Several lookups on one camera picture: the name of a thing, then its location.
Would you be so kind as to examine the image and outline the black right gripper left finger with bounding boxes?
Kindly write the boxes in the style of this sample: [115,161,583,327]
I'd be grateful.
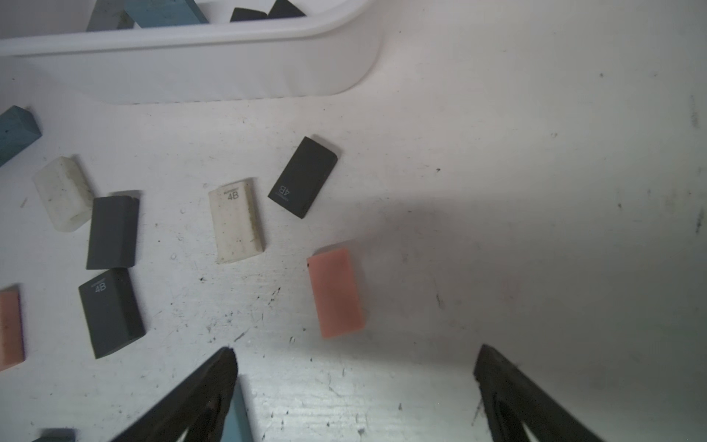
[114,346,239,441]

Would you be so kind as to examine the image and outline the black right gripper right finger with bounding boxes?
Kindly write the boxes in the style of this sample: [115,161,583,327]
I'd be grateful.
[474,344,601,442]

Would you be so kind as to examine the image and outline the pink eraser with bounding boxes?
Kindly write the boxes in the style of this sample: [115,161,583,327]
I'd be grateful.
[307,248,365,339]
[0,288,25,371]

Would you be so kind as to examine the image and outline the blue eraser edge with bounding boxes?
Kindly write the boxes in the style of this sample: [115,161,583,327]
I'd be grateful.
[124,0,209,29]

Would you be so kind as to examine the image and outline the blue eraser front upper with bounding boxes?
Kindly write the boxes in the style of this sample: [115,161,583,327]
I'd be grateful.
[221,380,254,442]

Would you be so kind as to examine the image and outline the blue eraser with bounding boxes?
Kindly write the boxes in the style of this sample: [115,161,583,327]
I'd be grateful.
[0,106,42,166]
[33,428,75,442]
[221,380,254,442]

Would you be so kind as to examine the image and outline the dark grey eraser lower centre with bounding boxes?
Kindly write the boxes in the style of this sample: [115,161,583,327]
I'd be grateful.
[78,268,147,359]

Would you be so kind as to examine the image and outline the dark grey eraser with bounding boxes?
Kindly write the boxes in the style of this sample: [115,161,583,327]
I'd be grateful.
[86,195,140,270]
[78,268,147,359]
[268,0,306,20]

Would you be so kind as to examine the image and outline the blue eraser front left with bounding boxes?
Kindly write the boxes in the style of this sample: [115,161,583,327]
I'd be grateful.
[33,428,75,442]

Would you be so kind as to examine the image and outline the white eraser 4B centre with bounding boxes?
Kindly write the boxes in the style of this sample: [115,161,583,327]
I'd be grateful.
[208,179,264,264]

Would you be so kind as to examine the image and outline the dark grey eraser upper centre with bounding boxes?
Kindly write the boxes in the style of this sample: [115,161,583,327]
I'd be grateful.
[86,195,140,270]

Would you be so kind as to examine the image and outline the black eraser 4B top right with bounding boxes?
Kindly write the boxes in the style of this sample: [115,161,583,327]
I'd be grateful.
[268,137,338,219]

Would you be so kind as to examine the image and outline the white eraser left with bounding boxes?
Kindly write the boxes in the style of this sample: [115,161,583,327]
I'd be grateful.
[32,157,94,233]

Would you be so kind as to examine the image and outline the blue eraser top left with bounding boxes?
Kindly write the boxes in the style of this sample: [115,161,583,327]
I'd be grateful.
[0,106,42,166]

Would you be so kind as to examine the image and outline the white storage box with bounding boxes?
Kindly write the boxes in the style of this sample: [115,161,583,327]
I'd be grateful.
[1,1,382,105]

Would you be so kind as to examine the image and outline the dark grey eraser front right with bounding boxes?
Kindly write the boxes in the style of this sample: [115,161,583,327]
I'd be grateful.
[268,0,306,20]

